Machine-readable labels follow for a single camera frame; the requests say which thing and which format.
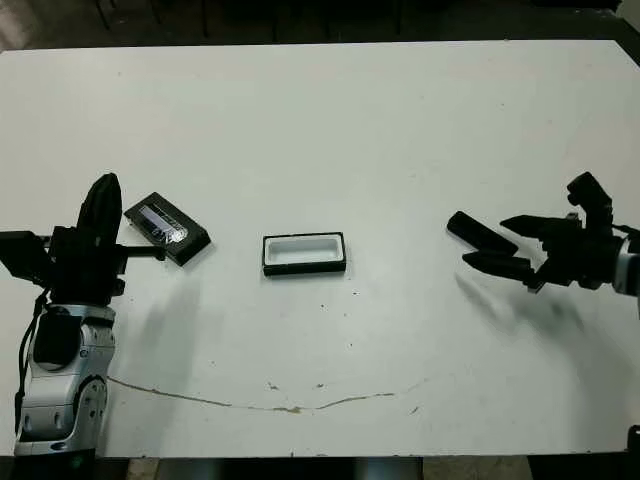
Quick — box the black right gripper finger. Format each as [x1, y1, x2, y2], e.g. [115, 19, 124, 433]
[499, 215, 556, 240]
[462, 251, 539, 286]

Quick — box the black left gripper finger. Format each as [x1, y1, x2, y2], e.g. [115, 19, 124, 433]
[77, 173, 110, 242]
[97, 173, 125, 242]

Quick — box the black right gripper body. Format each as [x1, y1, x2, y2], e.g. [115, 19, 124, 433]
[524, 217, 621, 294]

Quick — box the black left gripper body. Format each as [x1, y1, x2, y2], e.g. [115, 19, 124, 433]
[47, 224, 166, 306]

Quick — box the black camera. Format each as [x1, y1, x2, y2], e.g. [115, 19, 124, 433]
[446, 210, 520, 256]

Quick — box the black glossy box lid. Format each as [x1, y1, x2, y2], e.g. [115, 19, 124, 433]
[123, 191, 214, 267]

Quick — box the black box base white insert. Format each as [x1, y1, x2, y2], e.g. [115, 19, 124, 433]
[261, 231, 348, 280]

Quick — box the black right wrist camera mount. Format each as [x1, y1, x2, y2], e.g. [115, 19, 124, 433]
[566, 171, 614, 236]

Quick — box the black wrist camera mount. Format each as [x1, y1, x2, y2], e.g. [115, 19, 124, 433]
[0, 230, 51, 292]
[566, 171, 614, 236]

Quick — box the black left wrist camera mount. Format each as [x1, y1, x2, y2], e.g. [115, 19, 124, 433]
[0, 230, 51, 292]

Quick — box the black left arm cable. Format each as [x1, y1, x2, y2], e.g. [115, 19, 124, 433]
[12, 289, 51, 444]

